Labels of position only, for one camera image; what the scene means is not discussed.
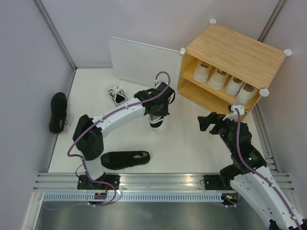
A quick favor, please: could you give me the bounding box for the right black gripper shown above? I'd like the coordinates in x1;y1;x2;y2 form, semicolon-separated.
197;111;237;152

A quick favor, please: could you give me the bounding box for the black and white sneaker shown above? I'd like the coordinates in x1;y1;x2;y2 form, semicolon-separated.
108;85;128;107

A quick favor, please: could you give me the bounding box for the white leather sneaker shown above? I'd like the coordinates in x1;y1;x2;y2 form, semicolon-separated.
225;76;244;96
236;83;259;104

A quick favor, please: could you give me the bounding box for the white translucent cabinet door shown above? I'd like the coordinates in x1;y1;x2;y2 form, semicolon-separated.
108;37;186;90

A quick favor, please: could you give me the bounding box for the beige lace sneaker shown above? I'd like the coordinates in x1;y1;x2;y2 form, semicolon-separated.
193;60;212;83

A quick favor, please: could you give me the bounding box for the black canvas sneaker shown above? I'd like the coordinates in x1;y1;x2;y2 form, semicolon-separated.
49;92;68;134
100;151;151;170

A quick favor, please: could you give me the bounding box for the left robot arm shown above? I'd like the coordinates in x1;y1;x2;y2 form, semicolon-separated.
67;80;175;190

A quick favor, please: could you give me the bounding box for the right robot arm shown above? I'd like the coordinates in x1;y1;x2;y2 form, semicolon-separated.
197;112;307;230

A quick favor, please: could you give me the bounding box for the wooden shoe cabinet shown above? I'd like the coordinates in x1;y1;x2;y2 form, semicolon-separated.
177;19;292;114

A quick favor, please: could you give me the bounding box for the aluminium rail with cable duct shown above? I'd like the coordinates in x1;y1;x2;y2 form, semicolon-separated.
33;172;295;204

